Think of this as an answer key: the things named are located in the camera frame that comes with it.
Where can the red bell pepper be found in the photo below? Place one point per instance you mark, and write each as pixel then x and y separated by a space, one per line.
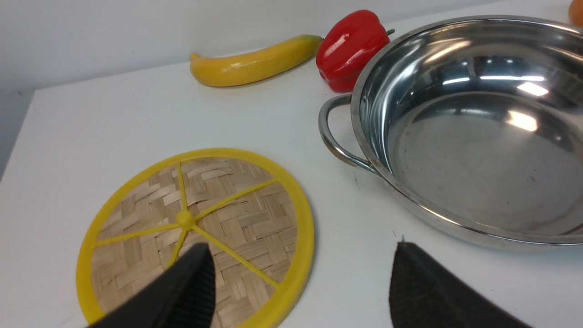
pixel 348 47

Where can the yellow banana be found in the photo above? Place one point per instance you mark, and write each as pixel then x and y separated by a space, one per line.
pixel 251 67

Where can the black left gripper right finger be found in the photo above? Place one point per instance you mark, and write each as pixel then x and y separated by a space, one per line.
pixel 424 294

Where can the woven bamboo steamer lid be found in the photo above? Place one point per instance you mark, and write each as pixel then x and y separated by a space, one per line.
pixel 247 209

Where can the brown potato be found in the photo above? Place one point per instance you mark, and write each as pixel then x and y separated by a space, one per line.
pixel 575 13

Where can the stainless steel pot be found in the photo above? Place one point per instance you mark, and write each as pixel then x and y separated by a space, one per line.
pixel 475 124

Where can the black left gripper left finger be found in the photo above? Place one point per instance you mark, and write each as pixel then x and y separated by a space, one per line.
pixel 184 296

